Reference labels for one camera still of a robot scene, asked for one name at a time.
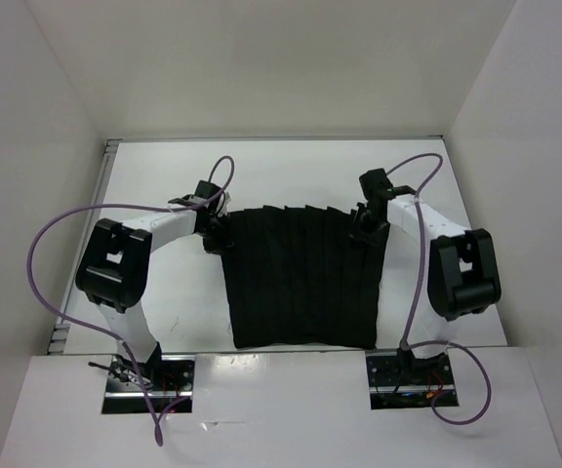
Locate black pleated skirt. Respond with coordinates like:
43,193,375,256
221,206,385,350

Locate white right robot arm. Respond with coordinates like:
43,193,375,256
350,185,502,383

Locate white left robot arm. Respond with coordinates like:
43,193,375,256
75,194,229,390

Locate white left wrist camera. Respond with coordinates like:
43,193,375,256
216,192,231,215

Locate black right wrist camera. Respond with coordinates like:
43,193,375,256
359,168,393,201

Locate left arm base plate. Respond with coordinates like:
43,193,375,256
88,355,195,414

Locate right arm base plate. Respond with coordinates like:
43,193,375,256
365,350,459,410

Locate aluminium table edge rail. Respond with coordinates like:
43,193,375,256
46,139,121,356

